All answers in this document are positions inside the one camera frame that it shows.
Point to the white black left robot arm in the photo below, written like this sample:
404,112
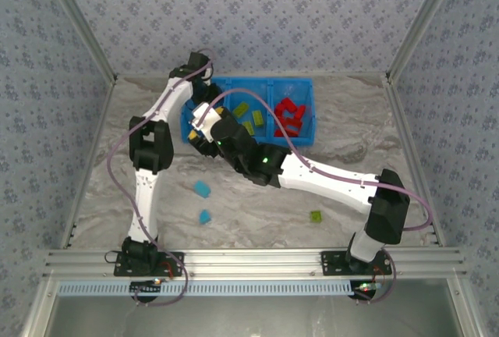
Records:
146,204

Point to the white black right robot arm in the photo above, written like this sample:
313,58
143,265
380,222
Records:
331,185

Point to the blue sloped lego brick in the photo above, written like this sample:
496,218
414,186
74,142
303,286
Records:
202,189
205,218

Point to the blue three-compartment bin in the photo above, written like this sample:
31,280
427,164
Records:
296,89

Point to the small green lego brick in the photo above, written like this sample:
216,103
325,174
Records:
316,217

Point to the small control board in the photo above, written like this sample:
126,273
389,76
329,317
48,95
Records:
146,288
364,288

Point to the metal sheet panel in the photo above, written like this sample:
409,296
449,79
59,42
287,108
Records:
249,317

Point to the aluminium side rail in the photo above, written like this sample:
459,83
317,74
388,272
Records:
91,157
410,150

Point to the aluminium frame cross rail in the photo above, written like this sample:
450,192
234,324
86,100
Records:
253,263

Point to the aluminium corner post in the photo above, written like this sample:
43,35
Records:
423,21
80,21

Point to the thin aluminium table edge rail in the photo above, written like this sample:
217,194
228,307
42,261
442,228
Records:
351,75

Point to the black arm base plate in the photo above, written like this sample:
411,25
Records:
121,268
331,264

